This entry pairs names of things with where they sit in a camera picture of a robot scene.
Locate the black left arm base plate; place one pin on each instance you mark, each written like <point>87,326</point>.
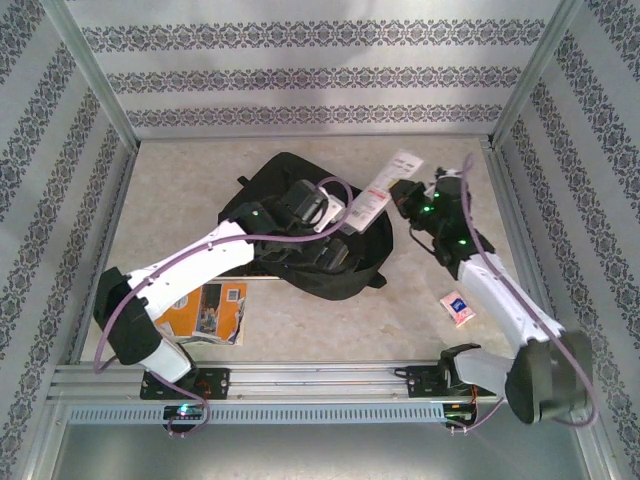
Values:
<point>220,382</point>

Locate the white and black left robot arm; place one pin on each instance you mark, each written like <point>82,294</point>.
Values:
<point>200,265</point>

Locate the pink and white tissue packet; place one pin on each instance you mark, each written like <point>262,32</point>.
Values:
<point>457,310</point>

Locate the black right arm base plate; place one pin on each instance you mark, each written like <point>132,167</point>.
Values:
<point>422,382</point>

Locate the aluminium frame post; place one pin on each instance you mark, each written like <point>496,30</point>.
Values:
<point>535,70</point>
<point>92,70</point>

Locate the white barcode packet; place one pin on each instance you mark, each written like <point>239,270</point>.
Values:
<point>380,195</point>

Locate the aluminium mounting rail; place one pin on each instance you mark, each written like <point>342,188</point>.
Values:
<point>320,380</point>

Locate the orange paperback book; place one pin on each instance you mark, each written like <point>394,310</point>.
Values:
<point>220,310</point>

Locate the black student bag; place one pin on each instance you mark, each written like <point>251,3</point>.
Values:
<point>295,167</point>

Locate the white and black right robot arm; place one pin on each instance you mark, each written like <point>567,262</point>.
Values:
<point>505,300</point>

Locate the aluminium side rail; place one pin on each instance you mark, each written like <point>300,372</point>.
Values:
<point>501,175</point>
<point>115,210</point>

